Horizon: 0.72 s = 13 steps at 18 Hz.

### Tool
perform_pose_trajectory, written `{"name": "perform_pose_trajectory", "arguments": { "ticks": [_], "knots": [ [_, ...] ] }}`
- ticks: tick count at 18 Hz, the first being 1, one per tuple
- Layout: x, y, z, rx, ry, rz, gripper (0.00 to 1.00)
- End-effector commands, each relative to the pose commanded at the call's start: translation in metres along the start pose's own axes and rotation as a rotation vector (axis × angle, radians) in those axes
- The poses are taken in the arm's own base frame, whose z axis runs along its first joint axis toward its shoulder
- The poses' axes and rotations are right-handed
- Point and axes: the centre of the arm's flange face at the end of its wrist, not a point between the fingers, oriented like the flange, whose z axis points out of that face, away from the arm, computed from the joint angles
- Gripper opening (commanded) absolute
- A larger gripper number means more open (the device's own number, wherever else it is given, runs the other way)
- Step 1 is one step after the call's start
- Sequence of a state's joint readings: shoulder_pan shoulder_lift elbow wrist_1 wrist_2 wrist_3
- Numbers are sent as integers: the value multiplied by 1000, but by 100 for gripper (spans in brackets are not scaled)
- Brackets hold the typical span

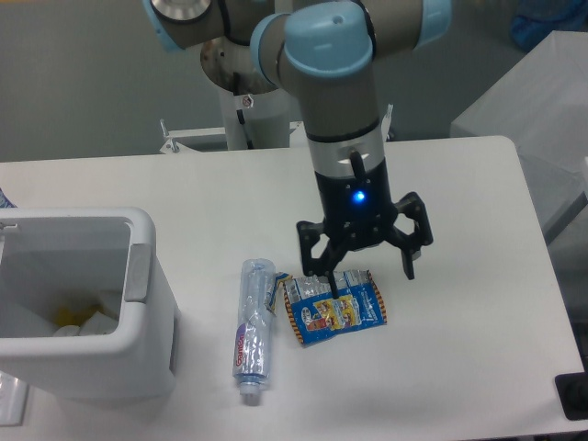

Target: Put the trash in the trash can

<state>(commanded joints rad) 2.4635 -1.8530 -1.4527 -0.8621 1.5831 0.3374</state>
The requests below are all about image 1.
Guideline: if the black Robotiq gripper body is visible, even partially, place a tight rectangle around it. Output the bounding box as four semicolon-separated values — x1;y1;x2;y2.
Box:
315;162;398;252

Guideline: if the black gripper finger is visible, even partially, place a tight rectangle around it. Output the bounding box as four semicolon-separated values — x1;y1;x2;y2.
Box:
384;192;434;280
296;220;351;299

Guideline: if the blue snack wrapper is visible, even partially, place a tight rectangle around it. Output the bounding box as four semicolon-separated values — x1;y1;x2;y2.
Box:
284;269;388;346

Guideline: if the crushed clear plastic bottle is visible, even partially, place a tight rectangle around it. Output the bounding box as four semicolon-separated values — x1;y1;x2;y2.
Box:
232;259;276;406

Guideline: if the small silver foil wrapper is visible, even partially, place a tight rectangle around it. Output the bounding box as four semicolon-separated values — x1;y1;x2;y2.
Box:
264;272;292;314

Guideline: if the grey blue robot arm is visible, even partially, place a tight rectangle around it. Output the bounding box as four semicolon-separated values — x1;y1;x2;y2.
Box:
143;1;452;279

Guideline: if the white trash can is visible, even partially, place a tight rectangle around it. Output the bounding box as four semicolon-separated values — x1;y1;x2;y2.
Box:
1;208;180;399

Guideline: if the white covered side table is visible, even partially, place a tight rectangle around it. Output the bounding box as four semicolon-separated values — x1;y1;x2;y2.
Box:
450;31;587;243

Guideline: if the black device at table edge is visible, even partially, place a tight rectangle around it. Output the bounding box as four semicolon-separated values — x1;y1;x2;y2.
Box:
555;372;587;421

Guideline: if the blue bag in background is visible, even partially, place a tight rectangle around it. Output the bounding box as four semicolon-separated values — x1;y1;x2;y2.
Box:
509;0;587;52

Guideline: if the blue white packet at left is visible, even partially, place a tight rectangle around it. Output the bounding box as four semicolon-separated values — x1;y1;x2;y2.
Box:
0;189;16;209

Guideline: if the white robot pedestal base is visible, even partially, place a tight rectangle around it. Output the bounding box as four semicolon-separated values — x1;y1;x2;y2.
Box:
159;36;395;155

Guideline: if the black cable on pedestal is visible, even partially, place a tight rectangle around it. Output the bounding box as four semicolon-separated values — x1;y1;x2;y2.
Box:
232;72;254;151

